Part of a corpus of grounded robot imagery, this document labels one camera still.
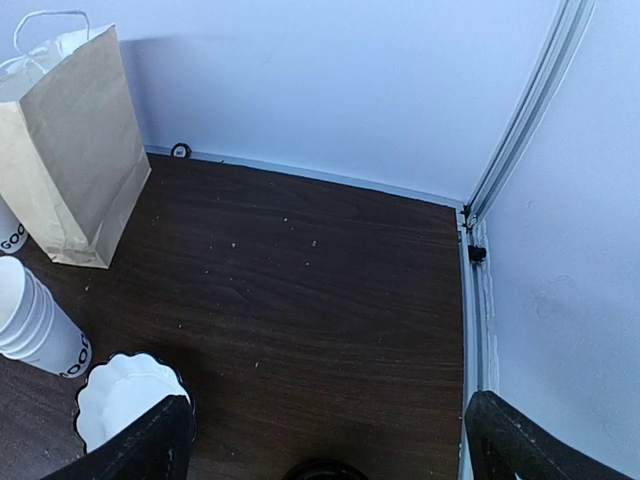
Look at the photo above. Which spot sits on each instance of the stack of white paper cups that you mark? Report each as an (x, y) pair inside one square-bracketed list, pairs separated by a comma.
[(34, 329)]

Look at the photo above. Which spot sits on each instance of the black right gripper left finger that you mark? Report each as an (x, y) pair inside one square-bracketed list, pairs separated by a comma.
[(155, 446)]

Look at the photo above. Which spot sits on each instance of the white paper coffee cup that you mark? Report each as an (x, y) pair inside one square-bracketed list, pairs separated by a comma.
[(13, 234)]

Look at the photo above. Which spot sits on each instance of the black round wall grommet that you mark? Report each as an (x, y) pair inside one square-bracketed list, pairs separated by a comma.
[(181, 150)]

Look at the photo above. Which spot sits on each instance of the brown paper takeout bag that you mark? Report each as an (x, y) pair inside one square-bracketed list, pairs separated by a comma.
[(73, 163)]

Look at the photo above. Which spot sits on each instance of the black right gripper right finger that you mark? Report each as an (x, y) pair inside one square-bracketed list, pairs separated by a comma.
[(505, 444)]

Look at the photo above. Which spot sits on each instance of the white scalloped dish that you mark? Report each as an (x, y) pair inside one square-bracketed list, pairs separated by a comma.
[(120, 391)]

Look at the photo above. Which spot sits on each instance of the stack of black cup lids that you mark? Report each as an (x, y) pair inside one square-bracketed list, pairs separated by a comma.
[(323, 469)]

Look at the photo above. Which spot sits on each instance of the aluminium frame post right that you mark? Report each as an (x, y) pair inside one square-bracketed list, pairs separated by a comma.
[(562, 42)]

